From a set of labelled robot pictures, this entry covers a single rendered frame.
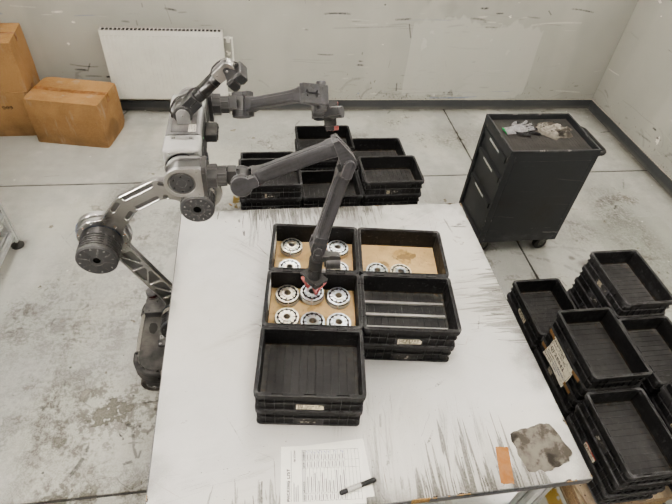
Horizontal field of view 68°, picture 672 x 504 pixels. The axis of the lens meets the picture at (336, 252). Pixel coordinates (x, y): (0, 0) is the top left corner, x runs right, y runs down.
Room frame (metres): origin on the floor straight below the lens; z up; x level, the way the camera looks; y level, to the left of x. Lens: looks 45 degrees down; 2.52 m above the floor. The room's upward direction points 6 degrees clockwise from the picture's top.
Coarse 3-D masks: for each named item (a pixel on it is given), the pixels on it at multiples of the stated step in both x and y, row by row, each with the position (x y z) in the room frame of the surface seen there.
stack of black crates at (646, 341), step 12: (624, 324) 1.76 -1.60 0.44; (636, 324) 1.77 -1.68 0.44; (648, 324) 1.79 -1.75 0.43; (660, 324) 1.80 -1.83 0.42; (636, 336) 1.74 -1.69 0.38; (648, 336) 1.74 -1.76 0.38; (660, 336) 1.75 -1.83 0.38; (648, 348) 1.66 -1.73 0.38; (660, 348) 1.67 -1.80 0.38; (648, 360) 1.58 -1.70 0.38; (660, 360) 1.59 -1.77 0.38; (660, 372) 1.51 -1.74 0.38; (648, 384) 1.42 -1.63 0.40; (660, 384) 1.38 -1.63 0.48; (648, 396) 1.38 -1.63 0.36
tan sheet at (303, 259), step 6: (276, 246) 1.70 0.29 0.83; (306, 246) 1.72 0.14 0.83; (348, 246) 1.75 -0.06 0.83; (276, 252) 1.66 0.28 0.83; (306, 252) 1.68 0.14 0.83; (348, 252) 1.71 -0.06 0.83; (276, 258) 1.62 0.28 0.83; (282, 258) 1.62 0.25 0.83; (288, 258) 1.63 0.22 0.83; (294, 258) 1.63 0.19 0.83; (300, 258) 1.64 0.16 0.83; (306, 258) 1.64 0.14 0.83; (348, 258) 1.67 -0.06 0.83; (276, 264) 1.58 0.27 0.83; (300, 264) 1.60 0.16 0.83; (306, 264) 1.60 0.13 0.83; (348, 264) 1.63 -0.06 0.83
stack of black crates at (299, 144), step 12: (300, 132) 3.19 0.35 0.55; (312, 132) 3.21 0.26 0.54; (324, 132) 3.23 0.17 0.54; (336, 132) 3.24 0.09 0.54; (348, 132) 3.18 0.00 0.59; (300, 144) 3.12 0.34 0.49; (312, 144) 3.13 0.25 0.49; (348, 144) 3.14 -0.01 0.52; (312, 168) 2.93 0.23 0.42; (324, 168) 2.95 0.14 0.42
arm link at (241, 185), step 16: (320, 144) 1.49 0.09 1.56; (336, 144) 1.47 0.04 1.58; (272, 160) 1.46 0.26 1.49; (288, 160) 1.44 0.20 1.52; (304, 160) 1.45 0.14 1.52; (320, 160) 1.46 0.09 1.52; (352, 160) 1.47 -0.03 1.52; (240, 176) 1.38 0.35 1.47; (256, 176) 1.39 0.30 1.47; (272, 176) 1.41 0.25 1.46; (240, 192) 1.36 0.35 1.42
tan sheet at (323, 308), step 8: (272, 288) 1.43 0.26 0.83; (272, 296) 1.39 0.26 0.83; (352, 296) 1.43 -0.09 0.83; (272, 304) 1.34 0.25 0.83; (296, 304) 1.36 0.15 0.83; (304, 304) 1.36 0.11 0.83; (320, 304) 1.37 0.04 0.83; (352, 304) 1.39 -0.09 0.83; (272, 312) 1.30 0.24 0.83; (304, 312) 1.32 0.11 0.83; (320, 312) 1.33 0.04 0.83; (328, 312) 1.33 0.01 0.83; (336, 312) 1.34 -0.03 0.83; (344, 312) 1.34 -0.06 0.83; (352, 312) 1.35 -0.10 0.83; (272, 320) 1.26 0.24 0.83; (352, 320) 1.30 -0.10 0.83
